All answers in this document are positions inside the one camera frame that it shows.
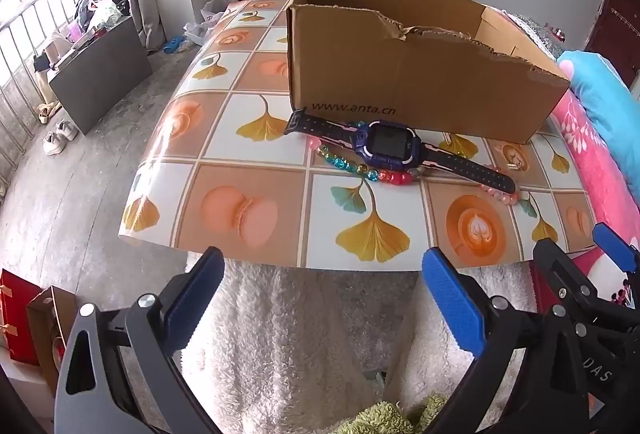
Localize purple black smartwatch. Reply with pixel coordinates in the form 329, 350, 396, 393
285, 110, 517, 195

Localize dark red door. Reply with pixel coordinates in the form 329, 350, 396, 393
585, 0, 640, 89

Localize grey patterned cloth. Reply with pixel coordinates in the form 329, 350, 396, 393
510, 14, 566, 59

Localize brown cardboard box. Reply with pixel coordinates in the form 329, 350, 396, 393
286, 0, 572, 145

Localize metal railing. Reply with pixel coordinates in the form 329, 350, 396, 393
0, 0, 101, 179

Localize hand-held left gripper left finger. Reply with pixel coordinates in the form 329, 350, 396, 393
54, 246, 226, 434

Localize blue pillow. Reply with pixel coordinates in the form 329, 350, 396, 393
557, 50, 640, 185

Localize green towel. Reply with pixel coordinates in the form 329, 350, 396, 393
332, 394, 451, 434

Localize pink floral blanket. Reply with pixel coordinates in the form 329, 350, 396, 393
530, 88, 640, 315

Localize pink bead bracelet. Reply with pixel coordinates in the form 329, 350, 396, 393
479, 166, 532, 205

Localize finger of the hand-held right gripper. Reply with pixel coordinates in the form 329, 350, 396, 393
592, 222, 640, 295
532, 238, 608, 315

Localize multicoloured bead bracelet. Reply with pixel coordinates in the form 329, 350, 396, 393
307, 138, 428, 189

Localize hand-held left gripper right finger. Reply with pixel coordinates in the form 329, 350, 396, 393
422, 248, 596, 434

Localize red gift bag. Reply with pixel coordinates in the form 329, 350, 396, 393
0, 269, 46, 367

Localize beige slippers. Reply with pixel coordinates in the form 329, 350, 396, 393
37, 101, 63, 125

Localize brown paper bag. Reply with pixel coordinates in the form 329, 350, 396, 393
26, 285, 81, 397

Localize white plastic bag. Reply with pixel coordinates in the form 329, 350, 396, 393
182, 0, 236, 47

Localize white fluffy blanket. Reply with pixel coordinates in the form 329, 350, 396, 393
182, 254, 538, 434

